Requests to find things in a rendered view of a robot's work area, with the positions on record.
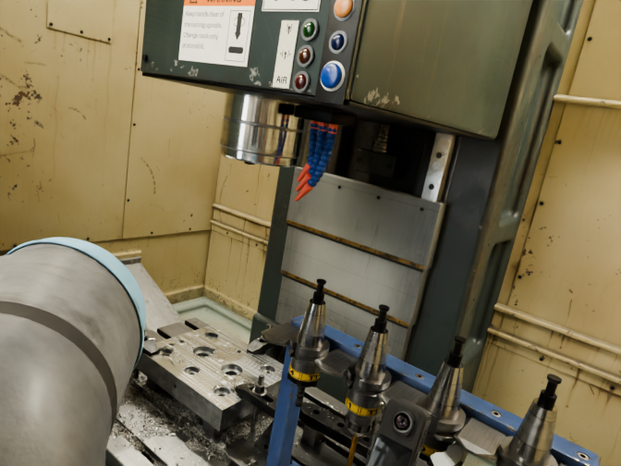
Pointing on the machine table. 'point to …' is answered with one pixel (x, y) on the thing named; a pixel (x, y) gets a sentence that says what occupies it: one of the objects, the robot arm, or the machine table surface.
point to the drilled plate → (154, 367)
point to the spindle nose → (261, 130)
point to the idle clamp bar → (312, 435)
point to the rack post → (284, 421)
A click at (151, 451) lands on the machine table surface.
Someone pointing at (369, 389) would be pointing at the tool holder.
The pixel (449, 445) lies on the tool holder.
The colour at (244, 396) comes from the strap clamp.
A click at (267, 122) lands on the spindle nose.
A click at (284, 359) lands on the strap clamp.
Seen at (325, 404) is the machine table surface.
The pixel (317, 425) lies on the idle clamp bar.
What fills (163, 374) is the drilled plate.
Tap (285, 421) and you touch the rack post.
